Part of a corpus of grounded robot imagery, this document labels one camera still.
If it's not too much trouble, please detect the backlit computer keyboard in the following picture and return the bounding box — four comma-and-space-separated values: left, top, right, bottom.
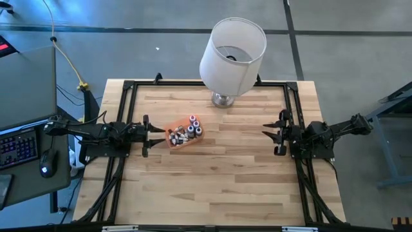
0, 128, 40, 171

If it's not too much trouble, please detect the yellow power cable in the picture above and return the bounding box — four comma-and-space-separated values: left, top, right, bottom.
41, 0, 89, 91

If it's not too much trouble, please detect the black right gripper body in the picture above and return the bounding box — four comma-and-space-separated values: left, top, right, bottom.
274, 109, 304, 157

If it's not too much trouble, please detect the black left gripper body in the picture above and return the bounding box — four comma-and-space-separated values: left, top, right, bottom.
128, 115, 150, 158

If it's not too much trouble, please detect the black chair base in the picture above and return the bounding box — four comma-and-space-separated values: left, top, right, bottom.
0, 0, 14, 15

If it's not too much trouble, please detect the black yellow striped block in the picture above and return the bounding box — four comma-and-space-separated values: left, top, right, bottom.
391, 217, 412, 228

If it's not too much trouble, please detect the black device red display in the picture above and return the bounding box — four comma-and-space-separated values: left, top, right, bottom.
0, 34, 19, 59

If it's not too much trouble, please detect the black tablet device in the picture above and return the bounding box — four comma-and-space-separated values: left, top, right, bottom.
0, 173, 14, 211

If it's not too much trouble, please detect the black metal post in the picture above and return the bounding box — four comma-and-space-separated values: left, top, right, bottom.
82, 88, 100, 125

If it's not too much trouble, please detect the blue grey metal table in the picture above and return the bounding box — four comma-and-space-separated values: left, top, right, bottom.
357, 81, 412, 188

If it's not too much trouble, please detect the white shade table lamp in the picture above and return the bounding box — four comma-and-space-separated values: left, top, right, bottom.
199, 17, 268, 109

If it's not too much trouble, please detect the white plastic box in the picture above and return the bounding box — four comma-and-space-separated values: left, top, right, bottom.
69, 133, 85, 169

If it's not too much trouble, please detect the orange translucent plastic bin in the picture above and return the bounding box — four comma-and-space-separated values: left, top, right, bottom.
164, 115, 205, 151

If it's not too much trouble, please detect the black computer mouse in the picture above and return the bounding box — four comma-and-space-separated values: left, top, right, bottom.
39, 148, 59, 179

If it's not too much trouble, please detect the dark grey desk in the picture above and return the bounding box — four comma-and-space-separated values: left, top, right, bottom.
0, 109, 72, 213

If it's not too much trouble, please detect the black aluminium table frame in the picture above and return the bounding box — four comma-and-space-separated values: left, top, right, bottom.
73, 73, 347, 226

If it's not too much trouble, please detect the grey computer monitor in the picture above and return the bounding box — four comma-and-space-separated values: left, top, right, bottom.
0, 46, 58, 131

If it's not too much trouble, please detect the white table edge bracket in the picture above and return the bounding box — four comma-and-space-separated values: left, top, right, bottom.
102, 225, 139, 232
282, 226, 319, 232

